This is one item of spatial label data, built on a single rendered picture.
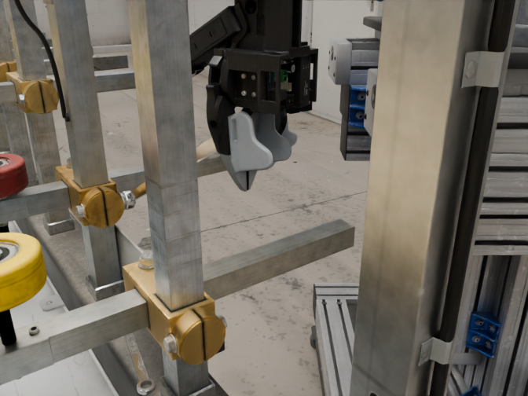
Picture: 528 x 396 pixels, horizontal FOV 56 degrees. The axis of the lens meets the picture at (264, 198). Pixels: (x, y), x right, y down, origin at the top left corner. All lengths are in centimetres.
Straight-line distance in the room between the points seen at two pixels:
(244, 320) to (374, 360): 160
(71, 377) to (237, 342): 105
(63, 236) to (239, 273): 46
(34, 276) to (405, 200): 32
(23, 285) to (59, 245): 48
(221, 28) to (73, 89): 23
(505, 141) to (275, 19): 38
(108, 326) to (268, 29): 32
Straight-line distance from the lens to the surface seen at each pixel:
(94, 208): 66
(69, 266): 85
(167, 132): 41
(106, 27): 979
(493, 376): 122
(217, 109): 48
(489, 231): 83
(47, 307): 91
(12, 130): 116
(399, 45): 20
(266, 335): 178
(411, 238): 21
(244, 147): 50
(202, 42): 51
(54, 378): 77
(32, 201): 71
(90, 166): 67
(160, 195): 43
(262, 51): 48
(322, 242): 63
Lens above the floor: 111
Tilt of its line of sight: 23 degrees down
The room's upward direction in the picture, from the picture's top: straight up
